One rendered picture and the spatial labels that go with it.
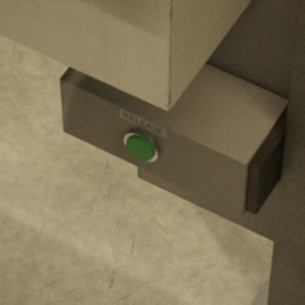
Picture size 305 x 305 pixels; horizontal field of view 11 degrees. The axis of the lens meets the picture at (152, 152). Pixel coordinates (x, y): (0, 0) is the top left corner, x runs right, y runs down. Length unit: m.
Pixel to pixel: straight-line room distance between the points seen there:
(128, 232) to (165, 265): 0.09
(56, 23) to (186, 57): 0.11
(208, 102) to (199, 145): 0.05
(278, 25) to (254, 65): 0.07
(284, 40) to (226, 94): 0.09
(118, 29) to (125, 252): 1.58
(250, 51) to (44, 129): 1.53
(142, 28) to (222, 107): 0.27
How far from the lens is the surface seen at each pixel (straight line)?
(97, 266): 2.79
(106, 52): 1.27
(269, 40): 1.44
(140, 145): 1.48
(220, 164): 1.45
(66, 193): 2.88
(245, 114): 1.47
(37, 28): 1.30
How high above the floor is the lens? 2.33
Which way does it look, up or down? 53 degrees down
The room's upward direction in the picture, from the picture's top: straight up
